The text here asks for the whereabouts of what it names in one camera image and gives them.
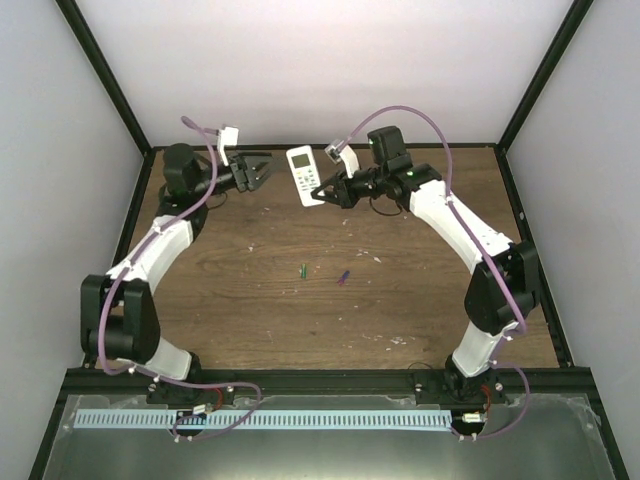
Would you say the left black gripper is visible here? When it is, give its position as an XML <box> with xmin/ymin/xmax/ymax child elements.
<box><xmin>192</xmin><ymin>150</ymin><xmax>281</xmax><ymax>200</ymax></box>

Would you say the white remote control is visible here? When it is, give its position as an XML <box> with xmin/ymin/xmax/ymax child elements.
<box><xmin>286</xmin><ymin>145</ymin><xmax>324</xmax><ymax>207</ymax></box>

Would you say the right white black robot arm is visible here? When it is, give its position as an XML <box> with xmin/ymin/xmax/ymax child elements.
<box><xmin>311</xmin><ymin>126</ymin><xmax>540</xmax><ymax>403</ymax></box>

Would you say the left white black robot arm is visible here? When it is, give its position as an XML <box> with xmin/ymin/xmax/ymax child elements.
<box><xmin>80</xmin><ymin>143</ymin><xmax>273</xmax><ymax>404</ymax></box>

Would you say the purple battery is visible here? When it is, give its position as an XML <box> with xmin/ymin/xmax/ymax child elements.
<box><xmin>337</xmin><ymin>270</ymin><xmax>350</xmax><ymax>285</ymax></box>

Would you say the grey metal front plate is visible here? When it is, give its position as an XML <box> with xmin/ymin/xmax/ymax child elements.
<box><xmin>43</xmin><ymin>395</ymin><xmax>615</xmax><ymax>479</ymax></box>

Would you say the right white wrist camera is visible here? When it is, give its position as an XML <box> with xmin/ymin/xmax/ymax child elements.
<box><xmin>324</xmin><ymin>140</ymin><xmax>360</xmax><ymax>179</ymax></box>

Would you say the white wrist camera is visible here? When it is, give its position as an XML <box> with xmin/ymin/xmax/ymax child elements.
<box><xmin>216</xmin><ymin>125</ymin><xmax>239</xmax><ymax>166</ymax></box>
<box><xmin>324</xmin><ymin>140</ymin><xmax>360</xmax><ymax>179</ymax></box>

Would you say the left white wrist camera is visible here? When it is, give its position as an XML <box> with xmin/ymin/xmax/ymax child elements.
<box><xmin>216</xmin><ymin>125</ymin><xmax>239</xmax><ymax>166</ymax></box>

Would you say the black aluminium frame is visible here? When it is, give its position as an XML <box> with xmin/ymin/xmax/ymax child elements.
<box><xmin>27</xmin><ymin>0</ymin><xmax>631</xmax><ymax>480</ymax></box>

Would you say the black front mounting rail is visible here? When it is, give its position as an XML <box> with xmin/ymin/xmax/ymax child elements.
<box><xmin>61</xmin><ymin>367</ymin><xmax>597</xmax><ymax>405</ymax></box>

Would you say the light blue slotted cable duct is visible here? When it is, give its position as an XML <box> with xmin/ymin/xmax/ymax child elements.
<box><xmin>72</xmin><ymin>409</ymin><xmax>452</xmax><ymax>432</ymax></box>

